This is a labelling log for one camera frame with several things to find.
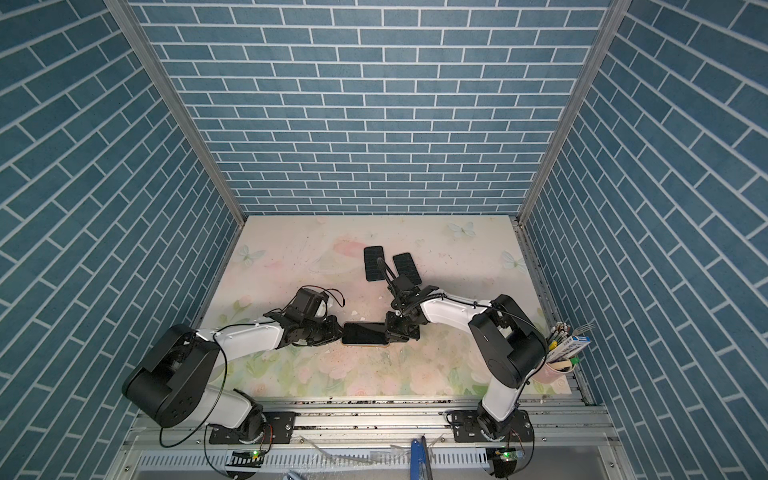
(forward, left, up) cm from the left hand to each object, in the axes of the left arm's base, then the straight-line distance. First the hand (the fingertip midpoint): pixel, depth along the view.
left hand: (347, 334), depth 89 cm
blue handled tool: (-30, -19, +1) cm, 36 cm away
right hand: (-1, -10, +1) cm, 11 cm away
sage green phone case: (+29, -19, -5) cm, 35 cm away
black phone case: (+30, -6, 0) cm, 31 cm away
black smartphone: (-2, -6, +3) cm, 7 cm away
